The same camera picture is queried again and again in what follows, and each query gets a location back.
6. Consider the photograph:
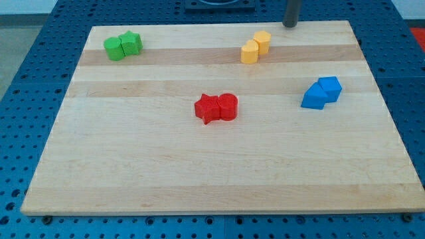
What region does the red star block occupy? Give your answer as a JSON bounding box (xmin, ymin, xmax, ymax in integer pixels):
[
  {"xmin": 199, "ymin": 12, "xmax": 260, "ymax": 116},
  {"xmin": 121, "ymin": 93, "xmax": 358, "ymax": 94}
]
[{"xmin": 194, "ymin": 94, "xmax": 220, "ymax": 125}]

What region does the yellow hexagon block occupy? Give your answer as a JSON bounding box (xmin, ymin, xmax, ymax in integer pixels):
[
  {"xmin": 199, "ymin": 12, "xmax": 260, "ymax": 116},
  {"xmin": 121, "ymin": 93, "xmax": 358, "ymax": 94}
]
[{"xmin": 253, "ymin": 31, "xmax": 272, "ymax": 55}]

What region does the green star block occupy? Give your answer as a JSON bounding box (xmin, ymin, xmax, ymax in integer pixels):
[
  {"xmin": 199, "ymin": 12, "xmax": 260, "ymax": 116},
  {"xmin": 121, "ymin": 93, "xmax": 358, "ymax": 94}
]
[{"xmin": 119, "ymin": 31, "xmax": 143, "ymax": 56}]

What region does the red cylinder block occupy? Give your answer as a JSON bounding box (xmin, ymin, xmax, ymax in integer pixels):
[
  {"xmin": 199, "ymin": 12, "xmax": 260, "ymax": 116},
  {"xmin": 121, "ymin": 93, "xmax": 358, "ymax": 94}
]
[{"xmin": 218, "ymin": 93, "xmax": 238, "ymax": 121}]

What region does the wooden board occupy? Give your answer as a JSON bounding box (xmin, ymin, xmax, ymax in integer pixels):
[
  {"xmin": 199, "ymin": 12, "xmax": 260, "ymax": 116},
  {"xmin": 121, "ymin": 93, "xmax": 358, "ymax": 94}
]
[{"xmin": 21, "ymin": 21, "xmax": 424, "ymax": 216}]

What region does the yellow heart block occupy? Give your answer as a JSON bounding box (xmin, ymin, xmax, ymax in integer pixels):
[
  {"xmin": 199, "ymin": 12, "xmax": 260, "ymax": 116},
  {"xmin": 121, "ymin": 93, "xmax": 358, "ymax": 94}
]
[{"xmin": 240, "ymin": 40, "xmax": 259, "ymax": 64}]

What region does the blue triangle block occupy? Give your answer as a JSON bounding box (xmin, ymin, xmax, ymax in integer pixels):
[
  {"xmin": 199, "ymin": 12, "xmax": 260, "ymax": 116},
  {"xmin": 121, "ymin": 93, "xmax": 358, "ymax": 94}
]
[{"xmin": 301, "ymin": 82, "xmax": 328, "ymax": 110}]

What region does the blue cube block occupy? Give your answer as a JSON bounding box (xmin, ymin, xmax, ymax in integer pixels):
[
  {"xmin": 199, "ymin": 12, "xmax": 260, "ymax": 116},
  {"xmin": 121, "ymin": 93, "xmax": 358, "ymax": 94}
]
[{"xmin": 318, "ymin": 76, "xmax": 342, "ymax": 103}]

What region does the green cylinder block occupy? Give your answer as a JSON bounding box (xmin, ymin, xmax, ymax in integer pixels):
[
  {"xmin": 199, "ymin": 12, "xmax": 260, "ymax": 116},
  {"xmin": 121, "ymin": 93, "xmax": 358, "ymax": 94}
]
[{"xmin": 104, "ymin": 37, "xmax": 125, "ymax": 61}]

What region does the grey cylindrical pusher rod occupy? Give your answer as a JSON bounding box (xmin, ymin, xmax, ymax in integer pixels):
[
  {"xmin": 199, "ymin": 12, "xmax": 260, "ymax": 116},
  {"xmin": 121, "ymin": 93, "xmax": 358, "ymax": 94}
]
[{"xmin": 282, "ymin": 0, "xmax": 302, "ymax": 28}]

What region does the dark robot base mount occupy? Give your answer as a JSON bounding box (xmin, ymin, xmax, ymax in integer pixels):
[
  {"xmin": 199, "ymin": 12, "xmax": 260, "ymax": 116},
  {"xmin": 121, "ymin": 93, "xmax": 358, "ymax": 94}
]
[{"xmin": 183, "ymin": 0, "xmax": 256, "ymax": 12}]

